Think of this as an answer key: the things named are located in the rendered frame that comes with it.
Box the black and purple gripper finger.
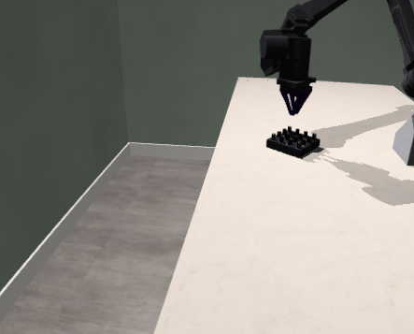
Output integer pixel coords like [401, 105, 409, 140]
[279, 88, 305, 116]
[289, 89, 312, 114]

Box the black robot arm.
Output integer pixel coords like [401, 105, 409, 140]
[260, 0, 414, 98]

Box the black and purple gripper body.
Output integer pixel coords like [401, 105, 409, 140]
[277, 57, 316, 93]

